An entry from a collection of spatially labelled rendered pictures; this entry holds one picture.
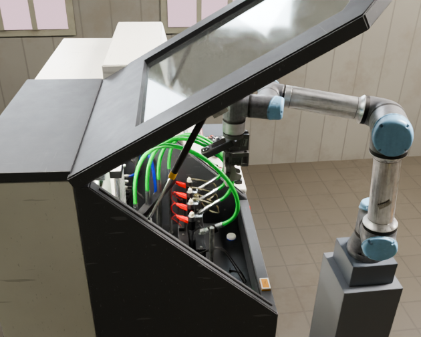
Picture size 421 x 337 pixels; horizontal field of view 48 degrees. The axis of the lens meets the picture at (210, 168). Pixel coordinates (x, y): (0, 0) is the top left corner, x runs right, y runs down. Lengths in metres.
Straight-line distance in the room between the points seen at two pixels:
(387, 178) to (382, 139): 0.15
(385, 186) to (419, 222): 2.30
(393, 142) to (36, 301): 1.16
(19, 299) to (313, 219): 2.55
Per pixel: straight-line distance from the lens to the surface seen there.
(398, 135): 1.51
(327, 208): 3.81
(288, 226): 3.56
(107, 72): 1.86
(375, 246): 1.72
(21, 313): 1.59
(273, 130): 4.18
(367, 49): 4.19
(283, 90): 1.61
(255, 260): 1.77
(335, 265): 2.04
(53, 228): 1.35
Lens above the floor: 2.11
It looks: 30 degrees down
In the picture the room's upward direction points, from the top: 1 degrees clockwise
